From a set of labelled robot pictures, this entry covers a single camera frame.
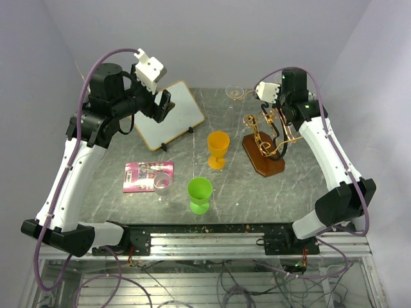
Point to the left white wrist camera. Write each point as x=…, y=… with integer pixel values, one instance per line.
x=148, y=70

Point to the gold wine glass rack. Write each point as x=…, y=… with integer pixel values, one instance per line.
x=266, y=146

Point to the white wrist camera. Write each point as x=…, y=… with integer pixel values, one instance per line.
x=268, y=92
x=148, y=70

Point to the clear small wine glass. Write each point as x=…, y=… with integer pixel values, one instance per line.
x=278, y=77

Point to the orange plastic goblet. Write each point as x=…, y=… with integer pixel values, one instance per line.
x=218, y=143

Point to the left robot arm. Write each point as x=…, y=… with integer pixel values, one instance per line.
x=114, y=95

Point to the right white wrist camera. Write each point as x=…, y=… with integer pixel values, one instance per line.
x=268, y=92

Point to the clear tall wine glass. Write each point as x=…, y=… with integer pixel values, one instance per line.
x=235, y=93

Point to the clear front wine glass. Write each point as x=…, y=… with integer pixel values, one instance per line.
x=163, y=186

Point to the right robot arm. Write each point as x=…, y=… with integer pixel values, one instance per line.
x=349, y=193

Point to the green plastic goblet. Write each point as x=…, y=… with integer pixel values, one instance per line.
x=199, y=190

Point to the pink booklet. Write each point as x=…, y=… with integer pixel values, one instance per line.
x=139, y=176

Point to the aluminium mounting rail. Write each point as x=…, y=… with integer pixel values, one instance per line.
x=172, y=241

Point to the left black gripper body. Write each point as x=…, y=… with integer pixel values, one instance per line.
x=144, y=100

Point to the yellow framed whiteboard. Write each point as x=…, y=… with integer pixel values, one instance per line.
x=182, y=118

